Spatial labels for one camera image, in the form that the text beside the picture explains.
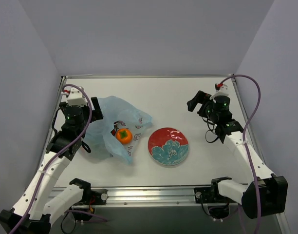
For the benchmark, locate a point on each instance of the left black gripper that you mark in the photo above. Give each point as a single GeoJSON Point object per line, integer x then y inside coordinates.
{"type": "Point", "coordinates": [96, 110]}

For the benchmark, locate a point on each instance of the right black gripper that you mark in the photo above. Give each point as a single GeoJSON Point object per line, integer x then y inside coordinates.
{"type": "Point", "coordinates": [203, 107]}

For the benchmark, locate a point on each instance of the light blue plastic bag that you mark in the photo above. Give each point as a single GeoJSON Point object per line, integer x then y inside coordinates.
{"type": "Point", "coordinates": [117, 114]}

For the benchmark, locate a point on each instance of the orange fake persimmon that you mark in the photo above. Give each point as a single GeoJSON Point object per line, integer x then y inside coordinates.
{"type": "Point", "coordinates": [124, 136]}

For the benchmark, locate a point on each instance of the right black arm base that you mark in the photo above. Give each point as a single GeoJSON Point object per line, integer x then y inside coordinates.
{"type": "Point", "coordinates": [214, 207]}

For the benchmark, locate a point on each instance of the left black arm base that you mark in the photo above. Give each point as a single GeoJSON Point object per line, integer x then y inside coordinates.
{"type": "Point", "coordinates": [73, 216]}

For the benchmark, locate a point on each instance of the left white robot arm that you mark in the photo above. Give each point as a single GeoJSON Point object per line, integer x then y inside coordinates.
{"type": "Point", "coordinates": [34, 213]}

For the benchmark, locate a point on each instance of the red and teal plate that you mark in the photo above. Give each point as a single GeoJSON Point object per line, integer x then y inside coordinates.
{"type": "Point", "coordinates": [168, 146]}

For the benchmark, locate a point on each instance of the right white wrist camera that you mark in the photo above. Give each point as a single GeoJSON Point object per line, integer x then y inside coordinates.
{"type": "Point", "coordinates": [220, 90]}

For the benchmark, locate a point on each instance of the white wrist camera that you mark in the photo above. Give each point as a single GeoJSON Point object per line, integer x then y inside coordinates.
{"type": "Point", "coordinates": [74, 97]}
{"type": "Point", "coordinates": [220, 90]}

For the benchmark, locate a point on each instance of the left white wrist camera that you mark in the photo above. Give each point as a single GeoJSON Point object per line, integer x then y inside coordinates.
{"type": "Point", "coordinates": [74, 97]}

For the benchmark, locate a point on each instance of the aluminium rail frame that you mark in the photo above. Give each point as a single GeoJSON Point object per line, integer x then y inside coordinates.
{"type": "Point", "coordinates": [165, 196]}

